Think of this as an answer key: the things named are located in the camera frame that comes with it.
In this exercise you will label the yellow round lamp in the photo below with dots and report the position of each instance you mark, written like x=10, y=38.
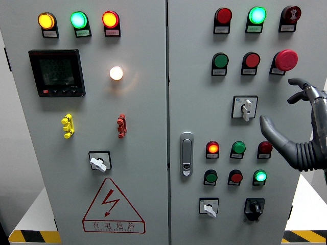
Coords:
x=46, y=20

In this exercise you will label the small dark red lamp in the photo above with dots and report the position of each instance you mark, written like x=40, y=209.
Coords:
x=264, y=148

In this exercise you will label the small green domed button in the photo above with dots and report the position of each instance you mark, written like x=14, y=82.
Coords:
x=238, y=147

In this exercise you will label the white round lamp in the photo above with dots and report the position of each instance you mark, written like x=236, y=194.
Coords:
x=116, y=73

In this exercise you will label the small red lit lamp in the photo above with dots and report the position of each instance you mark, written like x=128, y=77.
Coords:
x=212, y=148

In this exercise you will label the black display meter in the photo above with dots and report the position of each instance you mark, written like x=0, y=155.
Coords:
x=57, y=72

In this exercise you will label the dark red buzzer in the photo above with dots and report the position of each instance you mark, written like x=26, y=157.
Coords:
x=291, y=14

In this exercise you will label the black yellow striped tape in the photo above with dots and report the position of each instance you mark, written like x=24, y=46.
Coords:
x=304, y=236
x=32, y=236

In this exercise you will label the red warning triangle sign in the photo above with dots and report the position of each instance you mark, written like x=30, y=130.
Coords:
x=110, y=200

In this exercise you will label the silver door lock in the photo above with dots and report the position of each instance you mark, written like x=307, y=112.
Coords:
x=186, y=153

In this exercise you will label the small red push button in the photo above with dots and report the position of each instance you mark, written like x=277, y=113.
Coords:
x=236, y=177

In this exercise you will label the red-orange lit lamp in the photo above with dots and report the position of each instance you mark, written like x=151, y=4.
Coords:
x=110, y=19

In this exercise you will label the large red stop button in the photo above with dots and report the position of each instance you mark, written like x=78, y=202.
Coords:
x=286, y=60

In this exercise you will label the pale grey cabinet door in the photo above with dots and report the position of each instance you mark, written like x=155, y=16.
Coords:
x=143, y=114
x=199, y=107

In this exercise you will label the small green lit lamp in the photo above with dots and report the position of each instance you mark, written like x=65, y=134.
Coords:
x=260, y=176

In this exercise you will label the black cabinet hinge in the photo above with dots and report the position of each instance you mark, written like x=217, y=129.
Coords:
x=55, y=224
x=7, y=60
x=290, y=212

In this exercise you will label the small green push button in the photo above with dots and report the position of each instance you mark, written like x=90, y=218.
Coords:
x=211, y=176

